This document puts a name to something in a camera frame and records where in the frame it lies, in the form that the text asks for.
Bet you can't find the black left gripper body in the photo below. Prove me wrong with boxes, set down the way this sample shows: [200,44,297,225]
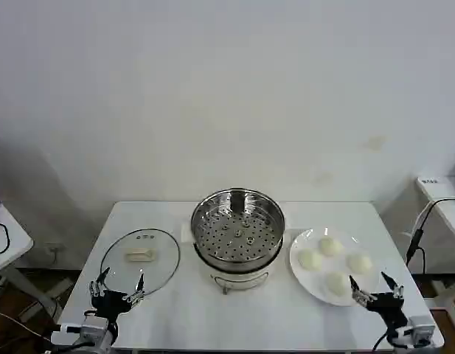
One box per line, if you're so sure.
[90,290,133,319]

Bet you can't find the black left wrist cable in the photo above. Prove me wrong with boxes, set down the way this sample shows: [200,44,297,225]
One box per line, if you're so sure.
[49,319,120,354]

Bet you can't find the thin pale floor cable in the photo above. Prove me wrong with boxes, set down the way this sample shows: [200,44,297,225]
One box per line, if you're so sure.
[0,308,55,344]

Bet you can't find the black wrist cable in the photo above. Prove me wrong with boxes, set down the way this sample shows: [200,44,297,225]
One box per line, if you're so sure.
[49,319,120,354]
[372,326,397,352]

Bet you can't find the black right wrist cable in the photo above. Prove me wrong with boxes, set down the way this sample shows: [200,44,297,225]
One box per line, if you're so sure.
[372,326,397,352]

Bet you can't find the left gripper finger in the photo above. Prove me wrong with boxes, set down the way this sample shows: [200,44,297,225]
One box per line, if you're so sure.
[122,273,146,308]
[88,266,111,299]

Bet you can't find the white round plate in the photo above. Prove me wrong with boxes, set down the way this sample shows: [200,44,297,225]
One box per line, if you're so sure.
[288,226,381,308]

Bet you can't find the white small table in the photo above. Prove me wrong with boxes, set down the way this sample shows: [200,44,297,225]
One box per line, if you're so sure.
[51,200,445,351]

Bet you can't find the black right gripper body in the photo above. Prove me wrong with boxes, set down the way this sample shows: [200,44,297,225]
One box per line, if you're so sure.
[367,292,410,330]

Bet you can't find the steel steamer basket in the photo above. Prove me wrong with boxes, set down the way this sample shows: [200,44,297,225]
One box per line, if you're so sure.
[190,187,287,272]

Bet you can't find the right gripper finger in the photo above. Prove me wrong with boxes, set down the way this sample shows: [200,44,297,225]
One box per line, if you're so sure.
[347,274,378,308]
[380,271,405,300]

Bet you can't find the white labelled side table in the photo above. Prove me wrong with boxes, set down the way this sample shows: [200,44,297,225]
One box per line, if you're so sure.
[414,174,455,313]

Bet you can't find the white wall socket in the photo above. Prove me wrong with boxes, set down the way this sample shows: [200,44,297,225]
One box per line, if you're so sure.
[45,241,65,265]

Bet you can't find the oval glass lid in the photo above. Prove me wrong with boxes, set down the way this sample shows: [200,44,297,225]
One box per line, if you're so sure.
[100,227,181,298]

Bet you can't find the thin black cable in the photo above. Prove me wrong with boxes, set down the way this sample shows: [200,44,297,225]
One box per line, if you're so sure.
[0,212,11,257]

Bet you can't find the thick black cable with plug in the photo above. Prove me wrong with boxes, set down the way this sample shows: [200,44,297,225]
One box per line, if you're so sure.
[405,197,455,267]

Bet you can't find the white cooker base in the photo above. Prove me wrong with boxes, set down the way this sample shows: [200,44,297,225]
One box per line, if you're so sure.
[180,217,293,296]

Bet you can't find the white steamed bun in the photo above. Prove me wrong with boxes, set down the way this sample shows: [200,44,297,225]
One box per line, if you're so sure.
[297,249,324,271]
[347,253,373,275]
[318,237,344,257]
[324,271,350,297]

